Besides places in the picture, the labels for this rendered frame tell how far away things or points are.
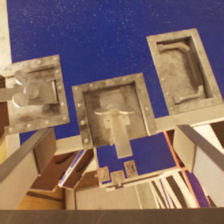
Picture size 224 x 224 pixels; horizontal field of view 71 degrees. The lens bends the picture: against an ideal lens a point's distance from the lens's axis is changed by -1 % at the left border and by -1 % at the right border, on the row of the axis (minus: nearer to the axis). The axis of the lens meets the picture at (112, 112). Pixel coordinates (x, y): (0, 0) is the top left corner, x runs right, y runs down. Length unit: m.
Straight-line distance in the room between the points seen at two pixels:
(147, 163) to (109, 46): 1.46
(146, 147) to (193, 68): 1.44
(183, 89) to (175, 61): 0.06
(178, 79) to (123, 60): 0.11
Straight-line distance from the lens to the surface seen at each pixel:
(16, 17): 0.40
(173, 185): 2.34
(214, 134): 1.14
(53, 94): 0.31
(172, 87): 0.32
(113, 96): 0.29
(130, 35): 0.34
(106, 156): 1.68
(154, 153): 1.72
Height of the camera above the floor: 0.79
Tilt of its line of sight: 4 degrees down
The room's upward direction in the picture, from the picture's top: 102 degrees counter-clockwise
